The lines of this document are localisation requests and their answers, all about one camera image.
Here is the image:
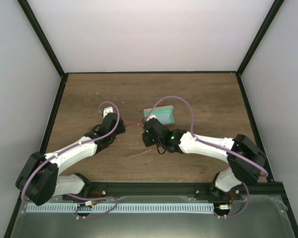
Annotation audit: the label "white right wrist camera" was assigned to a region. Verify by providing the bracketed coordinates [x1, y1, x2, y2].
[144, 115, 156, 122]

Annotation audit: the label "light blue cleaning cloth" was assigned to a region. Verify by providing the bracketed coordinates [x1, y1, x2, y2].
[154, 113, 174, 125]

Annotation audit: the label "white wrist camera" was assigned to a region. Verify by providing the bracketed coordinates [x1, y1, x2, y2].
[102, 107, 114, 118]
[144, 115, 156, 122]

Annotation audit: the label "black aluminium frame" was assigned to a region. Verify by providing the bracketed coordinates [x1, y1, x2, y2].
[18, 0, 298, 238]

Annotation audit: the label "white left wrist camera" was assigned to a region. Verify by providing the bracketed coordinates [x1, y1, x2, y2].
[102, 107, 114, 118]

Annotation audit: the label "red transparent sunglasses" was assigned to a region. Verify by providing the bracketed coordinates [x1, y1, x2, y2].
[126, 121, 153, 158]

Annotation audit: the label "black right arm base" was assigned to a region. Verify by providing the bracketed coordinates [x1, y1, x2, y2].
[194, 177, 235, 203]

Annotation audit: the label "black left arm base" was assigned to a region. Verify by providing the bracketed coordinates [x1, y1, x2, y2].
[62, 182, 106, 201]

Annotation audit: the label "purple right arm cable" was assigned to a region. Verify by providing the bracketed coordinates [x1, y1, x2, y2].
[145, 96, 269, 219]

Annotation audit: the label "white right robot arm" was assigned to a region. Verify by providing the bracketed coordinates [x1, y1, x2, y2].
[142, 116, 267, 200]

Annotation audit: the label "light blue slotted cable duct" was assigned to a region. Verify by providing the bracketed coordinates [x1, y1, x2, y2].
[25, 203, 214, 214]

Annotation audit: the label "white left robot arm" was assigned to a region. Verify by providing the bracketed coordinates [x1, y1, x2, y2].
[15, 113, 126, 206]

